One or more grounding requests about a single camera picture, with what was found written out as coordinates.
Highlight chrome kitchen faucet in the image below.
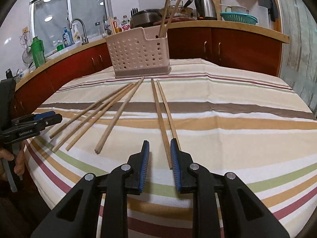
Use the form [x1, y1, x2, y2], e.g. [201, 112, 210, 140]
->
[70, 18, 89, 45]

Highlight red kitchen cabinets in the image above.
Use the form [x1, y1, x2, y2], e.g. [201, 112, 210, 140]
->
[10, 24, 290, 118]

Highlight person's left hand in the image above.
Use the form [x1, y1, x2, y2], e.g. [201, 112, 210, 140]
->
[0, 141, 26, 182]

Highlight green plastic bottle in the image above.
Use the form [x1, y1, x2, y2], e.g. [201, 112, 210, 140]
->
[31, 36, 46, 68]

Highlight striped tablecloth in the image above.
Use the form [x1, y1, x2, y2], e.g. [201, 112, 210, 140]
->
[23, 58, 317, 238]

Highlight blue detergent bottle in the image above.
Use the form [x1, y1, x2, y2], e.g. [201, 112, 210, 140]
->
[62, 27, 73, 47]

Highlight white spray bottle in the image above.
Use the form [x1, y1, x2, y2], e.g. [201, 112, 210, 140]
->
[72, 22, 82, 43]

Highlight orange oil bottle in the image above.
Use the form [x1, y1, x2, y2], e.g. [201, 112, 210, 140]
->
[113, 17, 122, 33]

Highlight pink perforated utensil holder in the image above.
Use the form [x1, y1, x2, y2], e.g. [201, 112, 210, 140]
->
[106, 26, 171, 79]

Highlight sliding glass door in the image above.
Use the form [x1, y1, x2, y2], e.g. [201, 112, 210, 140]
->
[278, 0, 316, 114]

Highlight knife block with knives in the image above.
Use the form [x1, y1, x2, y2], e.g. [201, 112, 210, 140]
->
[131, 8, 139, 17]

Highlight black rice cooker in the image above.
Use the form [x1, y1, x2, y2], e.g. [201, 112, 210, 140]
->
[132, 9, 162, 28]

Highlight red induction cooker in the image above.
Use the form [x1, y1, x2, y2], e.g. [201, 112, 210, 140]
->
[153, 17, 196, 26]

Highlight teal plastic colander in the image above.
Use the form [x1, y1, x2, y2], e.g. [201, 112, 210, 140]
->
[220, 12, 258, 25]

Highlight white measuring jug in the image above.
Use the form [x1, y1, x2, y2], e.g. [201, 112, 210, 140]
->
[220, 4, 249, 14]

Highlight steel wok with lid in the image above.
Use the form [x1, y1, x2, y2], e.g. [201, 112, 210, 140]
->
[166, 0, 194, 18]

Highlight steel electric kettle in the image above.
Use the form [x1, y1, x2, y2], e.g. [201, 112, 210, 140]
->
[194, 0, 217, 20]

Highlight dark grey hanging cloth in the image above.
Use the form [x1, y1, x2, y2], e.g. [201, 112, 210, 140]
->
[259, 0, 279, 22]

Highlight wooden cutting board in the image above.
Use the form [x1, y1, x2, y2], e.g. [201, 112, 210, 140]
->
[212, 0, 221, 20]

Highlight window with aluminium frame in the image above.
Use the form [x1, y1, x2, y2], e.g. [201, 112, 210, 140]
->
[30, 0, 112, 56]

